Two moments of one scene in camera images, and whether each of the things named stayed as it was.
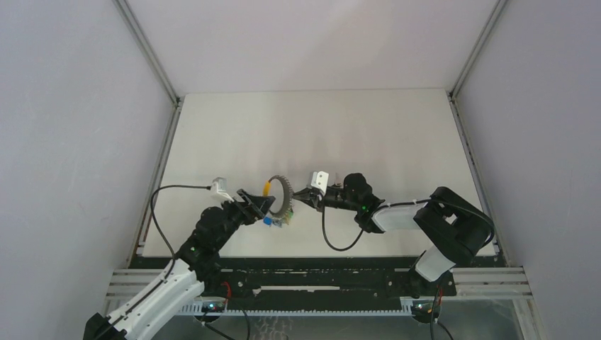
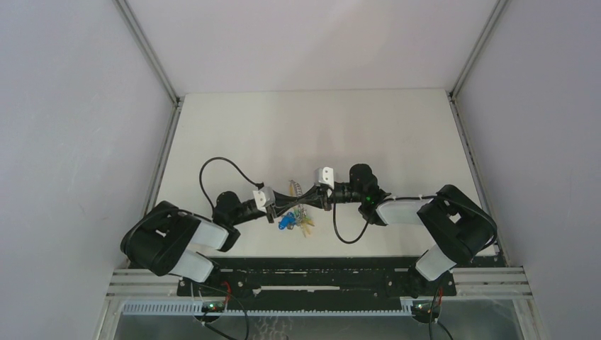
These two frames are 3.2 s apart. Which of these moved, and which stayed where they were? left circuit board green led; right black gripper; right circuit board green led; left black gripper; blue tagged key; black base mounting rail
Moved: left black gripper; blue tagged key
Stayed: left circuit board green led; right circuit board green led; black base mounting rail; right black gripper
